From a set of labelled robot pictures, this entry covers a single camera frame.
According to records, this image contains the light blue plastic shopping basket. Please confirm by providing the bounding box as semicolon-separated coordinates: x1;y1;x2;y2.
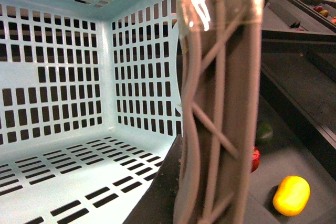
1;0;182;223

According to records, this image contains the yellow mango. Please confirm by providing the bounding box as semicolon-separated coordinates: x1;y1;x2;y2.
272;175;310;217

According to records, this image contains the dark green avocado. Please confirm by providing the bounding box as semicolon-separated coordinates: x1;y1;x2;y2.
255;121;274;145

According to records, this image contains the red apple on table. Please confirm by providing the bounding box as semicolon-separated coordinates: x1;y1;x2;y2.
251;147;260;173

